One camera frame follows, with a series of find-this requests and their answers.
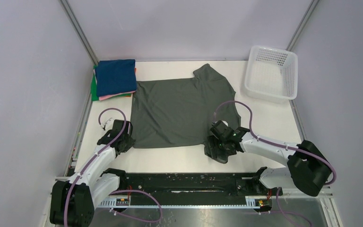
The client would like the dark grey t shirt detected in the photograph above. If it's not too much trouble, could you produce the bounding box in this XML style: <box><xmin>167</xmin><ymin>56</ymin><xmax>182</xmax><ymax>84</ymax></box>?
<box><xmin>130</xmin><ymin>64</ymin><xmax>241</xmax><ymax>148</ymax></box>

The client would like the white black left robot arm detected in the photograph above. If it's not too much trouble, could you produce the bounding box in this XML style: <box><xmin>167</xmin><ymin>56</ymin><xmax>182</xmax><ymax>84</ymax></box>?
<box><xmin>49</xmin><ymin>120</ymin><xmax>135</xmax><ymax>227</ymax></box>

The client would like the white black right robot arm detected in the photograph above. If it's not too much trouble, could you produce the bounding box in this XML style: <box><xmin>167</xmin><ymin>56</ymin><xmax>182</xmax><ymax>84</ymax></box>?
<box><xmin>205</xmin><ymin>121</ymin><xmax>336</xmax><ymax>197</ymax></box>

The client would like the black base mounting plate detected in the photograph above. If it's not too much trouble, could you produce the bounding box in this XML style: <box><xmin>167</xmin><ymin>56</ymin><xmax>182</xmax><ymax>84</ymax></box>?
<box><xmin>104</xmin><ymin>168</ymin><xmax>283</xmax><ymax>200</ymax></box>

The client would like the folded pink t shirt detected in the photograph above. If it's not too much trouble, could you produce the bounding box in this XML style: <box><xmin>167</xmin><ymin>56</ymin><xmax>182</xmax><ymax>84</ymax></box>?
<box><xmin>98</xmin><ymin>90</ymin><xmax>136</xmax><ymax>101</ymax></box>

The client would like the folded navy blue t shirt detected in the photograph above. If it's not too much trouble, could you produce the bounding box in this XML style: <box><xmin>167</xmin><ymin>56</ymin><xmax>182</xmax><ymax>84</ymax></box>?
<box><xmin>95</xmin><ymin>59</ymin><xmax>137</xmax><ymax>96</ymax></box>

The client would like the white plastic basket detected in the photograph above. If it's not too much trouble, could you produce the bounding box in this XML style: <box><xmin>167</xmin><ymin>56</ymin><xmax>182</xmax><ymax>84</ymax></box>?
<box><xmin>244</xmin><ymin>45</ymin><xmax>298</xmax><ymax>103</ymax></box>

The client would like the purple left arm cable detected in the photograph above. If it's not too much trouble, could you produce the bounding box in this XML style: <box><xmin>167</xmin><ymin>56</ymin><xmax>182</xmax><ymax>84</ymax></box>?
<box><xmin>63</xmin><ymin>107</ymin><xmax>164</xmax><ymax>227</ymax></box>

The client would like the white slotted cable duct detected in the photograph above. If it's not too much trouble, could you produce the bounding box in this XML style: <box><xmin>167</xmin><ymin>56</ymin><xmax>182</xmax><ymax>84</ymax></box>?
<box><xmin>97</xmin><ymin>196</ymin><xmax>261</xmax><ymax>209</ymax></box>

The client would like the left aluminium frame post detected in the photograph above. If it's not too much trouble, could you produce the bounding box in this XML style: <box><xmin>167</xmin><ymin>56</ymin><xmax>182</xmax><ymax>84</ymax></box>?
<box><xmin>59</xmin><ymin>0</ymin><xmax>99</xmax><ymax>65</ymax></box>

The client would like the grey aluminium frame post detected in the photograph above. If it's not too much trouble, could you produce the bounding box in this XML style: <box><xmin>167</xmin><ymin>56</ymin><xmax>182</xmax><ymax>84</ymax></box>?
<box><xmin>285</xmin><ymin>0</ymin><xmax>320</xmax><ymax>52</ymax></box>

